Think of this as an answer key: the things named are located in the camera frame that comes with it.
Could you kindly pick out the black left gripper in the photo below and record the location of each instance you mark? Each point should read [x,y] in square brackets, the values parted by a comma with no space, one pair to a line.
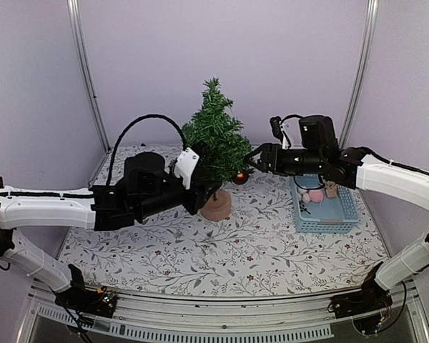
[201,187]

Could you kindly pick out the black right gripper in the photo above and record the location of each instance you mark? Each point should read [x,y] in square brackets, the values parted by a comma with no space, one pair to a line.
[270,151]

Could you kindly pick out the dark red bauble ornament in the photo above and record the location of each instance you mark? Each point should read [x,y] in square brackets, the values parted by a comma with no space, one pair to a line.
[241,178]

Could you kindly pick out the small green christmas tree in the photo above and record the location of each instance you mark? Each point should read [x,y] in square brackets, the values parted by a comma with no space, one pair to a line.
[217,138]

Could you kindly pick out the light blue plastic basket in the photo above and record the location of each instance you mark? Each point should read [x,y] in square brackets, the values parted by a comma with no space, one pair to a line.
[331,216]

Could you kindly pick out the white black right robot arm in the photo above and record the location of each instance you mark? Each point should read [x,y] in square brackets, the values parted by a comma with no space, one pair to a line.
[354,168]

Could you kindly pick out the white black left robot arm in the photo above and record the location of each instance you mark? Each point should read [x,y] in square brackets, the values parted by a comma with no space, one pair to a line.
[144,190]

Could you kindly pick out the white cotton berry sprig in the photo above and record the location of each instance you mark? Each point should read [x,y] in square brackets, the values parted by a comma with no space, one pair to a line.
[303,197]

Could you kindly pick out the pink pompom ornament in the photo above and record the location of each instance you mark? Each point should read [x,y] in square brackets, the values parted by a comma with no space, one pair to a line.
[316,195]

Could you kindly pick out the floral patterned table mat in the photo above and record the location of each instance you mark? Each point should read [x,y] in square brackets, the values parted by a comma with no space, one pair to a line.
[254,252]

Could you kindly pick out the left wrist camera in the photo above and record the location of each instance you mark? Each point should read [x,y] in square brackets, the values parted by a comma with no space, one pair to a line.
[188,170]

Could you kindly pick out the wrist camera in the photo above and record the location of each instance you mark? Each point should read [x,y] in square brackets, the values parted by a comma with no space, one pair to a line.
[279,131]
[188,170]

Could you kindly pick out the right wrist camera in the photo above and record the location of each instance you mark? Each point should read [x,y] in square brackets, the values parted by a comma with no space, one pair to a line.
[279,131]

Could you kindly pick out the aluminium front rail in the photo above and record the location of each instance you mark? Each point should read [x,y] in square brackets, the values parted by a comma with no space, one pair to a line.
[255,307]

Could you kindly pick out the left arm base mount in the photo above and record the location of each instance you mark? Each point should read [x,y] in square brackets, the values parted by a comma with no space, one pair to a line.
[101,302]

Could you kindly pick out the right aluminium frame post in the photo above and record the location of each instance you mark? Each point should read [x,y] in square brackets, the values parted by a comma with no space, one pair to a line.
[362,66]

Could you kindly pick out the aluminium frame post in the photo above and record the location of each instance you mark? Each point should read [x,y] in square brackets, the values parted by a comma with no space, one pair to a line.
[81,52]
[362,66]

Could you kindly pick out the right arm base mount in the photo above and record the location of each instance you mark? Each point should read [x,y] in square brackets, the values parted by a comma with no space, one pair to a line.
[368,312]

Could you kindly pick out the left aluminium frame post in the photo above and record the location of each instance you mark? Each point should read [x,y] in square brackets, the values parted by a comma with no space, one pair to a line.
[81,52]

